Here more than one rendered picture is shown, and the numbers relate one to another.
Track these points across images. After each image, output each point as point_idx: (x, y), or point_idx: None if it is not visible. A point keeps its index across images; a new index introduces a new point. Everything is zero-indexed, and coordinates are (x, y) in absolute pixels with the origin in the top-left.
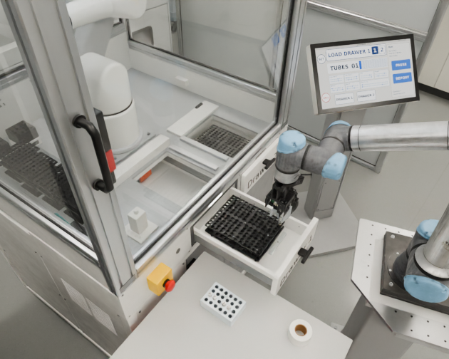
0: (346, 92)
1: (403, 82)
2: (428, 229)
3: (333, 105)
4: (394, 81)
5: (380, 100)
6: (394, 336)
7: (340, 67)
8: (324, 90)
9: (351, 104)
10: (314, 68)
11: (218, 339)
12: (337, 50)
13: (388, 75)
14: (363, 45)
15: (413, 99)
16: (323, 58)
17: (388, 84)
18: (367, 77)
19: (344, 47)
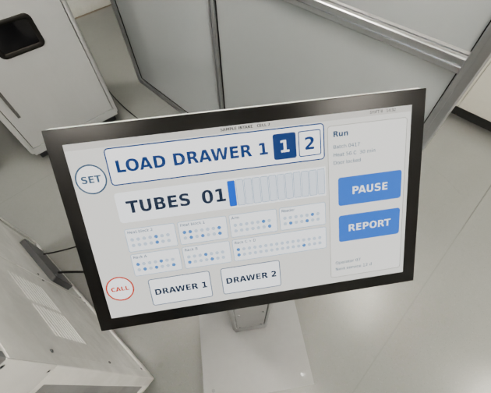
0: (187, 273)
1: (371, 238)
2: None
3: (147, 307)
4: (342, 235)
5: (296, 285)
6: None
7: (162, 202)
8: (113, 269)
9: (202, 301)
10: (70, 210)
11: None
12: (148, 151)
13: (323, 219)
14: (245, 132)
15: (393, 278)
16: (97, 178)
17: (323, 244)
18: (255, 228)
19: (174, 139)
